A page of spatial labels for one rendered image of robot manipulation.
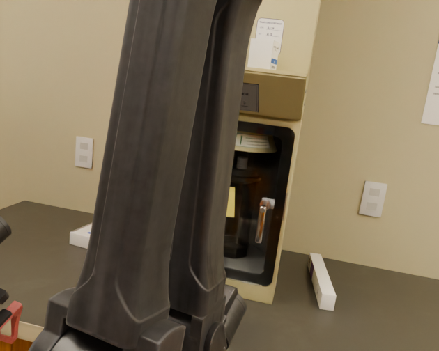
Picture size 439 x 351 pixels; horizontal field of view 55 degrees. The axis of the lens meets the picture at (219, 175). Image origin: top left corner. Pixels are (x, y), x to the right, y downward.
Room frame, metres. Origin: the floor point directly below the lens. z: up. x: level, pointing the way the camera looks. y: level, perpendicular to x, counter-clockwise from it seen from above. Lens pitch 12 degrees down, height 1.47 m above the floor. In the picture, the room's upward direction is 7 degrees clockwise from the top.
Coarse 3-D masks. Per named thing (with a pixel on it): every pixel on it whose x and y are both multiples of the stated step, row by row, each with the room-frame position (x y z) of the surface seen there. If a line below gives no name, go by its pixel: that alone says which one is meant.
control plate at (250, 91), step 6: (246, 84) 0.92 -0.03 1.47; (252, 84) 0.92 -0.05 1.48; (258, 84) 0.92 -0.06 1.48; (246, 90) 0.93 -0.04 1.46; (252, 90) 0.93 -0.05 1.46; (258, 90) 0.93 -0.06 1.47; (246, 96) 0.95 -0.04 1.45; (252, 96) 0.94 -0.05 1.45; (258, 96) 0.94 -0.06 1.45; (240, 102) 0.96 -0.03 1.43; (252, 102) 0.96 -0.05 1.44; (258, 102) 0.95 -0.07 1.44; (240, 108) 0.98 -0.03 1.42; (246, 108) 0.97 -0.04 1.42; (252, 108) 0.97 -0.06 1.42; (258, 108) 0.97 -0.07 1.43
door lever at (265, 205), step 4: (264, 200) 0.98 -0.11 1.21; (260, 204) 0.98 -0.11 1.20; (264, 204) 0.97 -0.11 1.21; (268, 204) 0.98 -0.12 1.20; (260, 208) 0.94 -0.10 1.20; (264, 208) 0.94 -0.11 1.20; (268, 208) 0.98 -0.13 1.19; (260, 212) 0.94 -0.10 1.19; (264, 212) 0.94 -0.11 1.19; (260, 216) 0.94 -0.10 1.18; (264, 216) 0.94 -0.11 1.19; (260, 220) 0.94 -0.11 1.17; (264, 220) 0.94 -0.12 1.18; (260, 224) 0.94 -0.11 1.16; (256, 228) 0.94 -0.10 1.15; (260, 228) 0.94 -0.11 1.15; (256, 232) 0.94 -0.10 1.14; (260, 232) 0.94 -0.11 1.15; (256, 236) 0.94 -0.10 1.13; (260, 236) 0.94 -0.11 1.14; (256, 240) 0.94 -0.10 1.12; (260, 240) 0.94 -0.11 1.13
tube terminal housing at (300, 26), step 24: (264, 0) 1.01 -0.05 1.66; (288, 0) 1.00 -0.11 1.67; (312, 0) 0.99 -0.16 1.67; (288, 24) 1.00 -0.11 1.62; (312, 24) 0.99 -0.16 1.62; (288, 48) 1.00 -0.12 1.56; (312, 48) 0.99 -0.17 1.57; (240, 120) 1.01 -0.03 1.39; (264, 120) 1.00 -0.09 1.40; (288, 120) 0.99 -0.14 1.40; (288, 192) 0.99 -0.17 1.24; (240, 288) 1.00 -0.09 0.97; (264, 288) 0.99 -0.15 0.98
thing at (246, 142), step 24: (240, 144) 1.00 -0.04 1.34; (264, 144) 0.99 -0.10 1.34; (288, 144) 0.98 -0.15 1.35; (240, 168) 1.00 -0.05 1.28; (264, 168) 0.99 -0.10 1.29; (288, 168) 0.98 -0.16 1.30; (240, 192) 1.00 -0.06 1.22; (264, 192) 0.99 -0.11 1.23; (240, 216) 1.00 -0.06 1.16; (240, 240) 0.99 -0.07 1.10; (264, 240) 0.98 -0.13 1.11; (240, 264) 0.99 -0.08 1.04; (264, 264) 0.98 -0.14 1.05
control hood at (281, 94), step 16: (256, 80) 0.91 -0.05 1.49; (272, 80) 0.90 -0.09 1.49; (288, 80) 0.89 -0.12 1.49; (304, 80) 0.88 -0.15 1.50; (272, 96) 0.93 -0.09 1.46; (288, 96) 0.92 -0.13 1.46; (304, 96) 0.92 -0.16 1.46; (240, 112) 0.99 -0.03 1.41; (256, 112) 0.98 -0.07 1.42; (272, 112) 0.97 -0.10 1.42; (288, 112) 0.95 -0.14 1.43
